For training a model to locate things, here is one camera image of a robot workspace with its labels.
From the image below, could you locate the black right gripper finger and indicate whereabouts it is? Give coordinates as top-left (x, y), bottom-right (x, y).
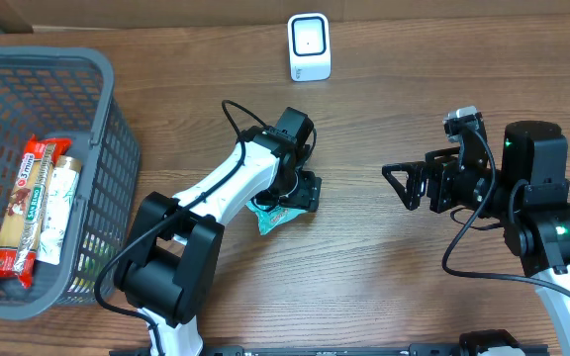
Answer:
top-left (382, 161), bottom-right (428, 211)
top-left (425, 147), bottom-right (460, 162)

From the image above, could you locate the teal wet wipes packet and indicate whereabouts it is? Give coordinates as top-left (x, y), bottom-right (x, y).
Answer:
top-left (246, 200), bottom-right (306, 235)

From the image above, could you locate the white tube gold cap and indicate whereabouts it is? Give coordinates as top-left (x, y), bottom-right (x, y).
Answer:
top-left (37, 155), bottom-right (82, 265)

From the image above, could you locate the red spaghetti packet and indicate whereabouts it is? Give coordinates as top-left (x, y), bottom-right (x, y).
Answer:
top-left (0, 136), bottom-right (72, 289)

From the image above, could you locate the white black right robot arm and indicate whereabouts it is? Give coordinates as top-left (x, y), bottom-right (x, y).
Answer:
top-left (381, 114), bottom-right (570, 355)

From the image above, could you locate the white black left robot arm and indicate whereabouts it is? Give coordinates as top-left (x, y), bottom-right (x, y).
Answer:
top-left (112, 107), bottom-right (322, 355)

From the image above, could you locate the white barcode scanner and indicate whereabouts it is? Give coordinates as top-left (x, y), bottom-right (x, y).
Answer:
top-left (287, 13), bottom-right (332, 82)

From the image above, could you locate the grey plastic shopping basket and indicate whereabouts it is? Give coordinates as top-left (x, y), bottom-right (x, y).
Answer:
top-left (0, 46), bottom-right (141, 320)

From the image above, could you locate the brown cardboard backdrop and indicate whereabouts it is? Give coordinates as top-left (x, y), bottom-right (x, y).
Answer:
top-left (0, 0), bottom-right (570, 33)

